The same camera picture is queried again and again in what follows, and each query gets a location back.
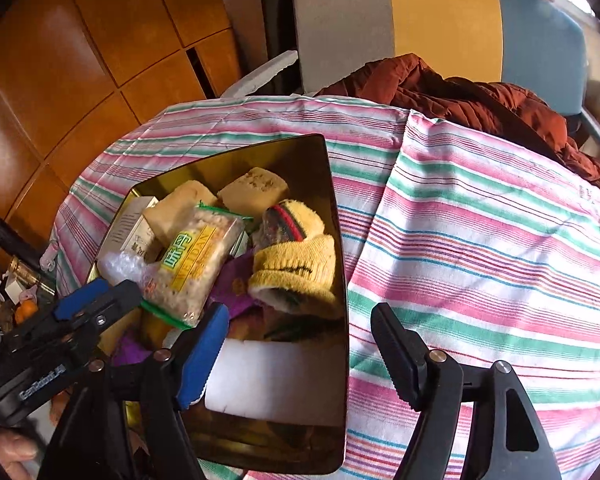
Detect black tube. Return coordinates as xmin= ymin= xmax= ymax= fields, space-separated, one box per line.
xmin=0 ymin=212 xmax=46 ymax=281

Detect white plastic wrap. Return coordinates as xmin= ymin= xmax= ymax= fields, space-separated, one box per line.
xmin=97 ymin=252 xmax=156 ymax=293

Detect striped tablecloth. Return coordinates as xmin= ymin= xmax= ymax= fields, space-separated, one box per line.
xmin=50 ymin=94 xmax=600 ymax=480

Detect rust red jacket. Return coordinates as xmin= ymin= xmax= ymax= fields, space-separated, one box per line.
xmin=315 ymin=53 xmax=600 ymax=183

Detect purple snack packet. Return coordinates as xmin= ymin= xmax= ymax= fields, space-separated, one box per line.
xmin=112 ymin=335 xmax=148 ymax=368
xmin=212 ymin=255 xmax=266 ymax=318

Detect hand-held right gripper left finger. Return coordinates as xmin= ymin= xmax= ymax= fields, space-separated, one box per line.
xmin=37 ymin=302 xmax=231 ymax=480

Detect green-edged cracker packet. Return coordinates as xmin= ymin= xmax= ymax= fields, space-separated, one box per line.
xmin=140 ymin=201 xmax=253 ymax=331

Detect white foam block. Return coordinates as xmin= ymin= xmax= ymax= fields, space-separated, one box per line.
xmin=204 ymin=337 xmax=346 ymax=428

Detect grey yellow blue chair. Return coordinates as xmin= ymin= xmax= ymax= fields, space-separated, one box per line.
xmin=220 ymin=0 xmax=600 ymax=161

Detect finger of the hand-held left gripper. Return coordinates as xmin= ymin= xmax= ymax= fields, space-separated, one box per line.
xmin=0 ymin=277 xmax=111 ymax=341
xmin=55 ymin=280 xmax=143 ymax=348

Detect gold tin box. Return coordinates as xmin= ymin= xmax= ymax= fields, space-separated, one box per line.
xmin=85 ymin=133 xmax=351 ymax=476

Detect beige cardboard box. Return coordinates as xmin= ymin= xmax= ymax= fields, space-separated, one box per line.
xmin=107 ymin=195 xmax=162 ymax=261

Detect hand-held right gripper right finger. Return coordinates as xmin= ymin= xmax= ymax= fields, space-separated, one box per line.
xmin=370 ymin=302 xmax=563 ymax=480

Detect person's left hand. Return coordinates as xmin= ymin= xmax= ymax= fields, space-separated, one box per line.
xmin=0 ymin=430 xmax=41 ymax=478

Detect tan sponge block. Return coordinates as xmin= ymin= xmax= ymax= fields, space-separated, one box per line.
xmin=217 ymin=166 xmax=288 ymax=218
xmin=142 ymin=180 xmax=218 ymax=246

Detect black rolled mat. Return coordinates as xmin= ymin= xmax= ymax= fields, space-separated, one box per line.
xmin=257 ymin=0 xmax=301 ymax=95

